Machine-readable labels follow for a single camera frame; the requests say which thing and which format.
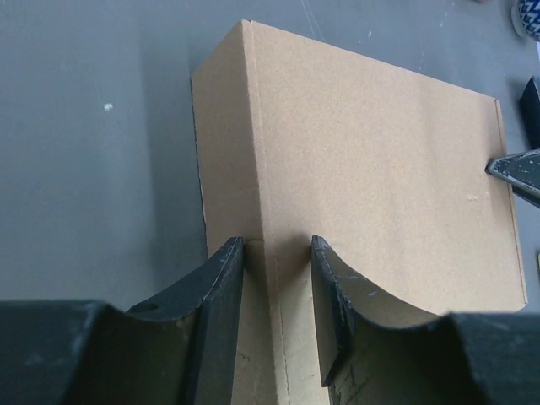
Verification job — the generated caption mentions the brown cardboard box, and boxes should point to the brown cardboard box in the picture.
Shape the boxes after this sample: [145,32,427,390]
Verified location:
[192,20,527,404]

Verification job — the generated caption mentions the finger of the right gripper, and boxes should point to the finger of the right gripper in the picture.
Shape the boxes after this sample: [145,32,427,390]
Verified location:
[519,76,540,143]

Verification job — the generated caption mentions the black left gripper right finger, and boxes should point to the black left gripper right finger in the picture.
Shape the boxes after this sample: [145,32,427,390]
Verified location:
[311,236,539,404]

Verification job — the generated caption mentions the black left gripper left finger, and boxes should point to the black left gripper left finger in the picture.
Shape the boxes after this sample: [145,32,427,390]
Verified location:
[1,237,244,404]

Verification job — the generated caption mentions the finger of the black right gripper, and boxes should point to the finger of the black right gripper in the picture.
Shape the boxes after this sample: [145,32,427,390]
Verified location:
[485,149,539,201]

